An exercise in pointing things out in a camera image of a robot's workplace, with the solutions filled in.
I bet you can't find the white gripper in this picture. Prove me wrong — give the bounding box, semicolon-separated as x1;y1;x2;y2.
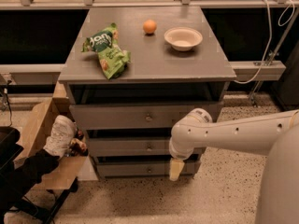
169;138;193;181

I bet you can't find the grey drawer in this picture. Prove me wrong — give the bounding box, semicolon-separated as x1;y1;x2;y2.
85;135;206;158
70;102;223;130
92;158;202;178

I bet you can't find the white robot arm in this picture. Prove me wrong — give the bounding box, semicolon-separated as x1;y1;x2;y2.
169;108;299;224

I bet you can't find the grey top drawer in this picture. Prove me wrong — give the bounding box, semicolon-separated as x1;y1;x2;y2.
70;102;223;130

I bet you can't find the grey bottom drawer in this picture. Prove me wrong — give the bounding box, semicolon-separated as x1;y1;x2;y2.
92;158;202;178

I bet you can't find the grey drawer cabinet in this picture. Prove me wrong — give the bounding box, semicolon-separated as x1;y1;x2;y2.
59;7;235;173

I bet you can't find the cardboard box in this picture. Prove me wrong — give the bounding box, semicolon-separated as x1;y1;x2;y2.
13;81;89;191

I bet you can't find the green snack bag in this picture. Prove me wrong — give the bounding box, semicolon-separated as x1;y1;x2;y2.
82;23;131;79

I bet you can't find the white bowl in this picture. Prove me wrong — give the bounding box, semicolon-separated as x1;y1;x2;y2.
164;27;203;51

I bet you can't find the orange fruit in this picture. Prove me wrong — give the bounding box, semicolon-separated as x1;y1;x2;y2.
143;20;157;35

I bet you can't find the metal stand leg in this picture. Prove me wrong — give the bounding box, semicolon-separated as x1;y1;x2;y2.
249;7;299;107

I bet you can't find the black trouser leg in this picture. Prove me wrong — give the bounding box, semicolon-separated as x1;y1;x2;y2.
0;149;59;215

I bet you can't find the black chair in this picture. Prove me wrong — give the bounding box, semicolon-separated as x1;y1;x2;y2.
0;128;76;216

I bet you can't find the white cable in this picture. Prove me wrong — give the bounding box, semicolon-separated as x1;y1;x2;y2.
233;0;296;86

